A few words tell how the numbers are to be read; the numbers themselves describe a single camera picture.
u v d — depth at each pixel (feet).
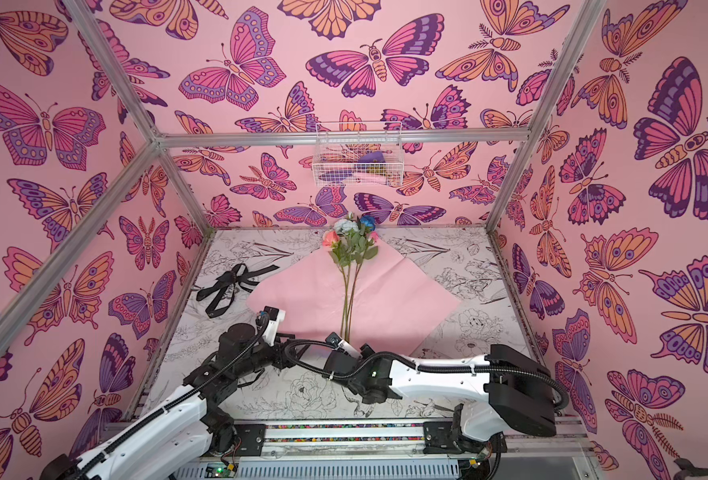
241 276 3.50
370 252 3.66
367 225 3.69
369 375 1.86
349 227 3.71
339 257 3.58
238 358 1.98
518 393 1.36
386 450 2.39
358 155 3.15
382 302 3.28
